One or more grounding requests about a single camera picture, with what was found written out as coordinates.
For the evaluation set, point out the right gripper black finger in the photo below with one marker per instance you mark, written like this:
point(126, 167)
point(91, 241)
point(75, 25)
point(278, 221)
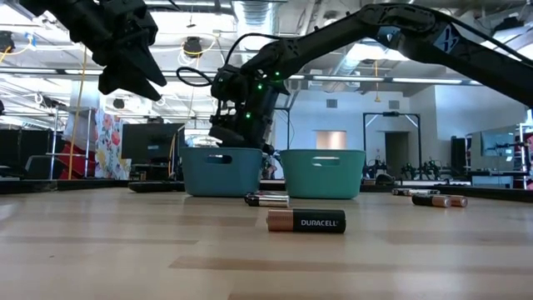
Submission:
point(227, 135)
point(264, 146)

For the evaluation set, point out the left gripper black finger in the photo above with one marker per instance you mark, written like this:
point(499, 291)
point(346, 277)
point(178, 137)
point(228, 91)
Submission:
point(141, 62)
point(121, 81)

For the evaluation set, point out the blue plastic bin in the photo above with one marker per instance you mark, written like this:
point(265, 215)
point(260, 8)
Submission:
point(220, 179)

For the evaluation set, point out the silver black battery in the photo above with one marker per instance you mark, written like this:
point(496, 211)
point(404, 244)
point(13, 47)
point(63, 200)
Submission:
point(268, 201)
point(424, 192)
point(401, 191)

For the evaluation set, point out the green plastic bin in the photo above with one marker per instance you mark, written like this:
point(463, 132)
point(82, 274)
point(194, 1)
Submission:
point(320, 179)

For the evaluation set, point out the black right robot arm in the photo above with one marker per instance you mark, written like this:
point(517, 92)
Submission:
point(416, 29)

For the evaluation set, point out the black ceiling speaker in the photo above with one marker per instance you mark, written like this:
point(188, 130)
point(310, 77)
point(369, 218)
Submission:
point(192, 46)
point(118, 103)

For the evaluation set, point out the person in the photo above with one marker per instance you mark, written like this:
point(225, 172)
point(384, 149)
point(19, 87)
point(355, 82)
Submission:
point(270, 168)

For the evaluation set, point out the floral banner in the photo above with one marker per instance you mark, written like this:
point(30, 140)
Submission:
point(109, 141)

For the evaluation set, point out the black monitor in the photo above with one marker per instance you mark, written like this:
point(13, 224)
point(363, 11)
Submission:
point(152, 143)

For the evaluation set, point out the metal rack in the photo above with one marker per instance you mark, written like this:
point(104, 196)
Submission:
point(55, 141)

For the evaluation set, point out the black remote control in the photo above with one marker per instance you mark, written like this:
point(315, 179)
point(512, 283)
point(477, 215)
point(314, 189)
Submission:
point(154, 187)

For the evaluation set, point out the red object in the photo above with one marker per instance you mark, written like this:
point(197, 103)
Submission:
point(77, 160)

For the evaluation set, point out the long ceiling light strip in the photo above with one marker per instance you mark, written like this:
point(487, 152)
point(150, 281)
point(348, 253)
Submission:
point(354, 78)

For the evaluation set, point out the black cabinet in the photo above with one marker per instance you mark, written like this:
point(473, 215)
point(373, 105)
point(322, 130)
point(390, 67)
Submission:
point(16, 150)

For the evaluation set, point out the black background robot arms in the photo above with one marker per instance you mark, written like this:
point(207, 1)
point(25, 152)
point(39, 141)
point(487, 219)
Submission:
point(416, 171)

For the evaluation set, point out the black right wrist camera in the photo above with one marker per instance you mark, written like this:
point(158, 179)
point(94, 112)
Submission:
point(231, 85)

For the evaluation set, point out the smooth silver ceiling duct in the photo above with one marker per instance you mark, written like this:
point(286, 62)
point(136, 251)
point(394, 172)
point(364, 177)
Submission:
point(345, 68)

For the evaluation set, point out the ribbed silver ceiling duct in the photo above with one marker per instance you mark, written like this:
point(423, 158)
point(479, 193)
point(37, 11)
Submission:
point(256, 16)

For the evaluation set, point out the black aluminium table frame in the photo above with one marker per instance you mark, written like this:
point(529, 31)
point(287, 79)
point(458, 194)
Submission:
point(83, 184)

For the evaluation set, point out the wall screen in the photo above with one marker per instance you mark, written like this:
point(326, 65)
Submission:
point(497, 145)

